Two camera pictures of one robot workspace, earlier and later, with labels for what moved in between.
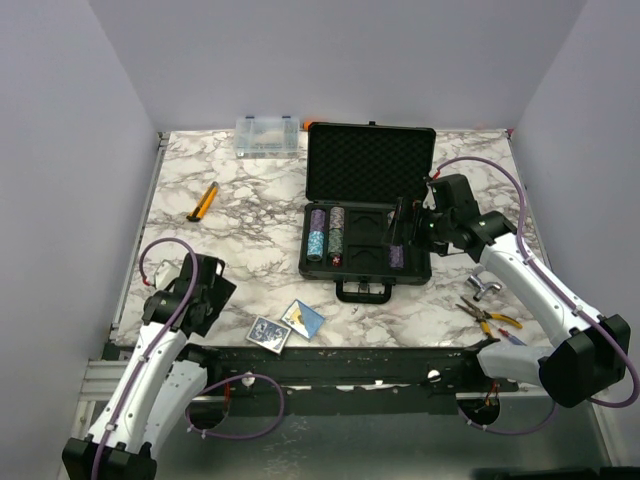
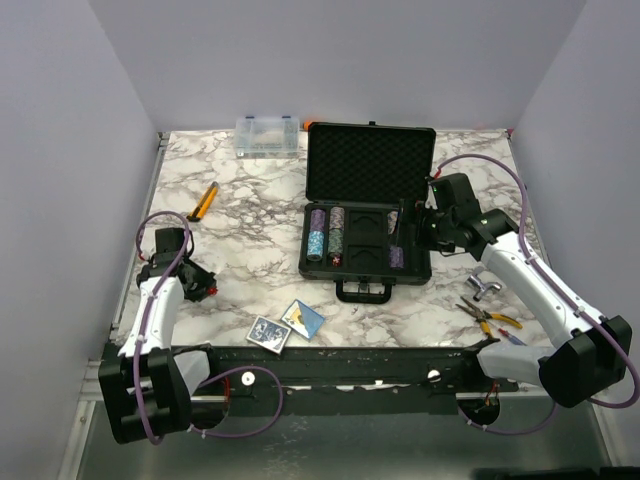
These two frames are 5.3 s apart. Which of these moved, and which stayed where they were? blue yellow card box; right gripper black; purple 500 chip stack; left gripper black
Moved: left gripper black
Stayed: blue yellow card box; purple 500 chip stack; right gripper black
